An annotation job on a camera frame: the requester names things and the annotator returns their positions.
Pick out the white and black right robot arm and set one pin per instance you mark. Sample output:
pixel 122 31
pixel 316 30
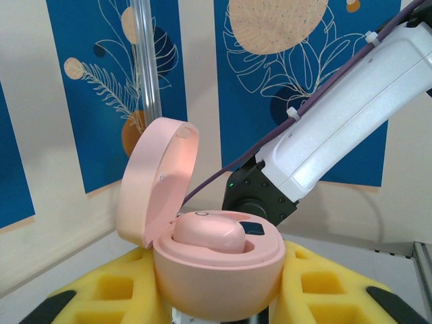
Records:
pixel 354 111

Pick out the aluminium mounting rail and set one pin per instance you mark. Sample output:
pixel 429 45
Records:
pixel 423 280

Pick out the pink earbud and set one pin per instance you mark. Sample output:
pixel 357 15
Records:
pixel 209 233

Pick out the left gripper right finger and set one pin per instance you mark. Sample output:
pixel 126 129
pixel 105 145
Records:
pixel 330 297

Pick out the aluminium frame post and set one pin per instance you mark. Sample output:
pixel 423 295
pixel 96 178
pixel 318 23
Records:
pixel 145 57

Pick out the pink earbud charging case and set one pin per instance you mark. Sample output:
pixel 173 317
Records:
pixel 216 280

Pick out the aluminium table side rail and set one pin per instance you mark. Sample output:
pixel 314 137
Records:
pixel 391 253

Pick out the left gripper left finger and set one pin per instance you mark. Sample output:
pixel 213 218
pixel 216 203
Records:
pixel 111 297

